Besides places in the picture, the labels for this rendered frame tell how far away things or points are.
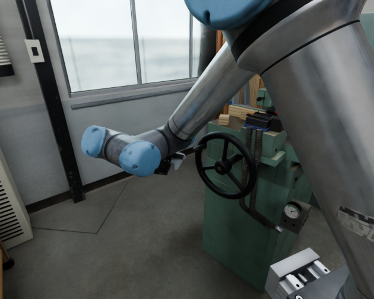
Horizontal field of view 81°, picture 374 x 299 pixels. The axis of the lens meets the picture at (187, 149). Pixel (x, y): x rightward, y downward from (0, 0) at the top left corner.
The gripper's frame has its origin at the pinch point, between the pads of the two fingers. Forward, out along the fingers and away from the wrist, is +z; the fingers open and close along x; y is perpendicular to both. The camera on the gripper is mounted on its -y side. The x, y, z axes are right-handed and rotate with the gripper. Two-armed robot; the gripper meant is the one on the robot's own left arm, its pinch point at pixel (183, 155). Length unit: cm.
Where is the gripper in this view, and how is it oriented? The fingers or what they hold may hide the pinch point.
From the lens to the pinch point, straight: 78.4
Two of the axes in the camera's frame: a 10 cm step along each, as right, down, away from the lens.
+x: 7.2, 3.2, -6.1
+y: -3.6, 9.3, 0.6
